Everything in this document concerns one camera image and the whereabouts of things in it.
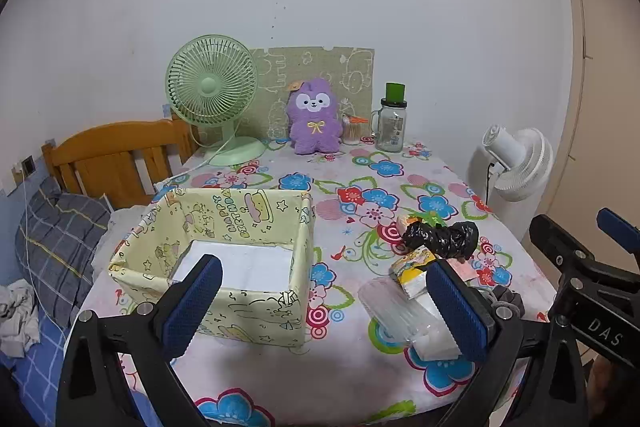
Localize white standing fan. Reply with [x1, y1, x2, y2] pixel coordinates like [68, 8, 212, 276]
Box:
[482, 124, 554, 208]

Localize white cloth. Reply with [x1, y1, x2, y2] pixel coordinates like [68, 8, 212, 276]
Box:
[0, 279, 41, 358]
[410, 297, 463, 362]

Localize purple plush toy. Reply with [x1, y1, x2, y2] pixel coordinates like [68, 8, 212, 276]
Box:
[286, 77, 344, 156]

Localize beige door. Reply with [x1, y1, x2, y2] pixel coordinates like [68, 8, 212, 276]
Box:
[550, 0, 640, 258]

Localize pink packet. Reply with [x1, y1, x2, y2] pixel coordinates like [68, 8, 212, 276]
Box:
[450, 257, 478, 283]

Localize white foam sheet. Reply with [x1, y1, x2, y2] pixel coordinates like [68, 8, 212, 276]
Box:
[170, 239, 295, 295]

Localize yellow snack packet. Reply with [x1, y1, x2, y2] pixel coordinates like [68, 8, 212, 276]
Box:
[390, 246, 438, 300]

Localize black plastic bag roll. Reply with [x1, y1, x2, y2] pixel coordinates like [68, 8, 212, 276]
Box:
[402, 221, 480, 262]

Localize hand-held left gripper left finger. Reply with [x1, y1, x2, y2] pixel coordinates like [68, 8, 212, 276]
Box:
[56, 253, 224, 427]

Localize green desk fan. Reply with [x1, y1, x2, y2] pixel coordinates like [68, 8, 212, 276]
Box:
[165, 35, 267, 166]

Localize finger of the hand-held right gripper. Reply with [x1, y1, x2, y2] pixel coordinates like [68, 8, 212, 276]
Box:
[529, 214, 640, 293]
[597, 208, 640, 255]

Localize white crumpled cloth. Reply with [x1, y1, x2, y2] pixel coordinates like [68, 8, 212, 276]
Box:
[0, 279, 41, 358]

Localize blue checked bedsheet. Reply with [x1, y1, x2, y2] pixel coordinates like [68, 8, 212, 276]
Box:
[0, 307, 151, 427]

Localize grey patterned sock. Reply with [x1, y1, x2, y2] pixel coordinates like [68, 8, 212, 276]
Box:
[480, 284, 525, 315]

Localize wooden bed headboard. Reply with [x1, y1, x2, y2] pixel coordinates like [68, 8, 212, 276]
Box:
[41, 117, 201, 210]

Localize glass mug jar green lid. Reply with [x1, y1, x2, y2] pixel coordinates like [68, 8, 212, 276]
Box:
[369, 82, 408, 152]

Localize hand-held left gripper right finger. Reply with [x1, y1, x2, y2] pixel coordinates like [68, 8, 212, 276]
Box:
[425, 258, 588, 427]

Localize clear plastic bag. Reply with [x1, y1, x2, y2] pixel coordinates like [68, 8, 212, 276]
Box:
[358, 277, 441, 348]

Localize grey plaid pillow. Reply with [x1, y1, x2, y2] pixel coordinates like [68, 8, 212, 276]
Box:
[15, 177, 112, 328]

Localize white fan cable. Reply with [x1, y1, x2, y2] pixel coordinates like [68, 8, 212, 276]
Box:
[150, 127, 236, 192]

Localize yellow cartoon printed box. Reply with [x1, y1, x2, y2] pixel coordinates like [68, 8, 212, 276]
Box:
[108, 187, 316, 349]

